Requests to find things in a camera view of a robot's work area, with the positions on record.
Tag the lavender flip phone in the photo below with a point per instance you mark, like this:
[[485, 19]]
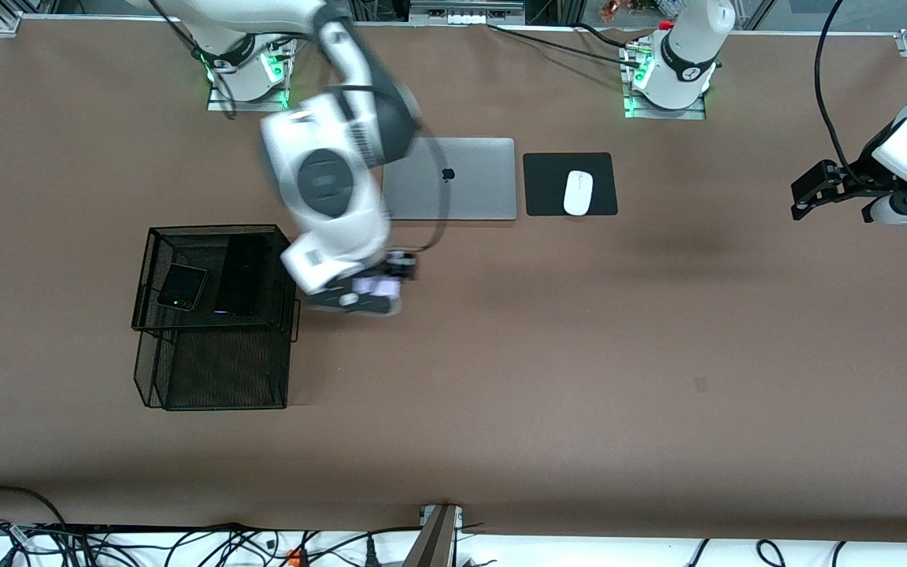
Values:
[[379, 285]]

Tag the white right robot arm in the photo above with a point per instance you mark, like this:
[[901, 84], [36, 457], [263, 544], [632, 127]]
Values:
[[327, 197]]

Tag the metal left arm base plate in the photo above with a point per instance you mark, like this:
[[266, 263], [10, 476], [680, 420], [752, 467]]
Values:
[[662, 113]]

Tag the black mouse pad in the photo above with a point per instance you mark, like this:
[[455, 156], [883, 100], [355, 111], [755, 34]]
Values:
[[548, 185]]

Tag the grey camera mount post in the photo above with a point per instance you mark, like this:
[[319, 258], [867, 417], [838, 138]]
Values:
[[431, 543]]

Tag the black floor bar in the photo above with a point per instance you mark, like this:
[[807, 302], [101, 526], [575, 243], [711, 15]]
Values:
[[138, 528]]

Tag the dark grey flip phone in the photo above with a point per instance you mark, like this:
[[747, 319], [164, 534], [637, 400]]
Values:
[[182, 287]]

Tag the white computer mouse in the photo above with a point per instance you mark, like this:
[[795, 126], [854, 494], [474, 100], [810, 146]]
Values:
[[578, 193]]

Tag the black mesh two-tier organizer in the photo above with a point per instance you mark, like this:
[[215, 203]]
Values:
[[217, 362]]

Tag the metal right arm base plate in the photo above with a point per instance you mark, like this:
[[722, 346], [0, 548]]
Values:
[[247, 104]]

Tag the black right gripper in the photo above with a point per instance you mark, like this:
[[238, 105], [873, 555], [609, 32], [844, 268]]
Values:
[[401, 266]]

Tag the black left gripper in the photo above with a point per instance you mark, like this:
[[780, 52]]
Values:
[[860, 175]]

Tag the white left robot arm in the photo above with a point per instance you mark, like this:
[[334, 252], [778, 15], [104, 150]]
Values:
[[690, 55]]

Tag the white power strip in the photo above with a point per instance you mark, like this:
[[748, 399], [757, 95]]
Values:
[[465, 14]]

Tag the silver laptop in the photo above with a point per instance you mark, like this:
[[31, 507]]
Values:
[[469, 181]]

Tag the black slab smartphone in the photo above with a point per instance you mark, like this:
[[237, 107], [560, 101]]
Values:
[[245, 276]]

